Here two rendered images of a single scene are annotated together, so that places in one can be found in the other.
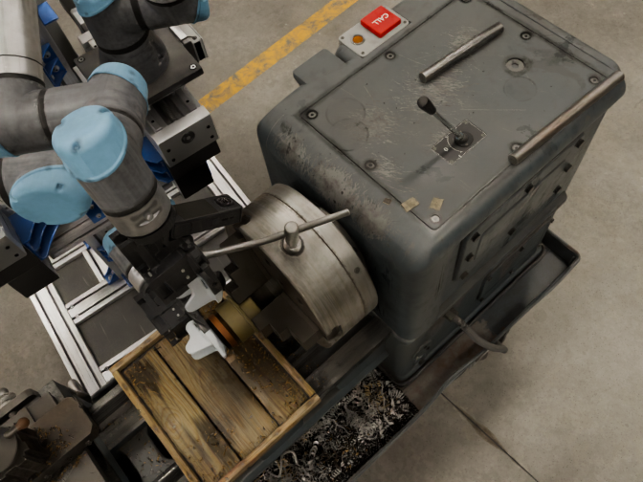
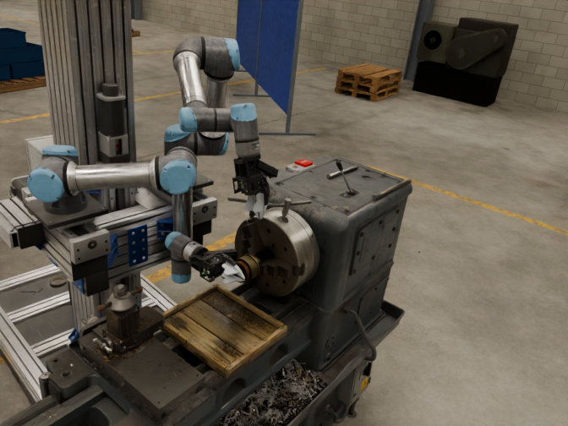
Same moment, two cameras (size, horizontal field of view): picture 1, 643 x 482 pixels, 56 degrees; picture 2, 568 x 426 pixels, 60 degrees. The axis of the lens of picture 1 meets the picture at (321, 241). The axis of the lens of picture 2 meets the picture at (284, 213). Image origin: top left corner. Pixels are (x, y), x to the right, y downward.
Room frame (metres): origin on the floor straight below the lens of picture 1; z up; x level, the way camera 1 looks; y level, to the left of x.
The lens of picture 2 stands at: (-0.95, 0.62, 2.04)
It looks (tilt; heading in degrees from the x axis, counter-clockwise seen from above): 27 degrees down; 339
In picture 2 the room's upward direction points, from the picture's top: 6 degrees clockwise
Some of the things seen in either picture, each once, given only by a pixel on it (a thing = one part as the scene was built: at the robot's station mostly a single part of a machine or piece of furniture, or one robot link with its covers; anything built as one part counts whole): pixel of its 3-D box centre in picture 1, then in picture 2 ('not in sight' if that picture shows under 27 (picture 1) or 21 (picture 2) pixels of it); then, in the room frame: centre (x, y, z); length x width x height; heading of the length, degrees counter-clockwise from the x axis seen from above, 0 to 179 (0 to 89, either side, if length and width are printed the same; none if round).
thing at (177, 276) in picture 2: not in sight; (181, 264); (0.64, 0.38, 0.98); 0.11 x 0.08 x 0.11; 169
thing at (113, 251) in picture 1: (130, 251); (181, 245); (0.63, 0.39, 1.08); 0.11 x 0.08 x 0.09; 32
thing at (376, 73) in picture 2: not in sight; (368, 81); (7.54, -4.17, 0.22); 1.25 x 0.86 x 0.44; 128
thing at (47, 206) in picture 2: not in sight; (64, 193); (0.84, 0.78, 1.21); 0.15 x 0.15 x 0.10
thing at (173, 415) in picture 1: (213, 385); (221, 325); (0.38, 0.28, 0.89); 0.36 x 0.30 x 0.04; 32
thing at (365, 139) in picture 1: (431, 152); (329, 222); (0.75, -0.27, 1.06); 0.59 x 0.48 x 0.39; 122
